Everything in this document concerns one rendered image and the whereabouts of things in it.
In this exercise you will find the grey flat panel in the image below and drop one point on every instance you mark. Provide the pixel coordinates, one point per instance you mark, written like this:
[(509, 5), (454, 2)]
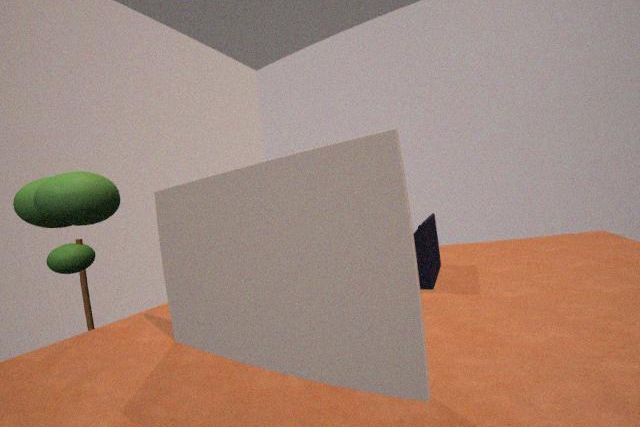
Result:
[(303, 264)]

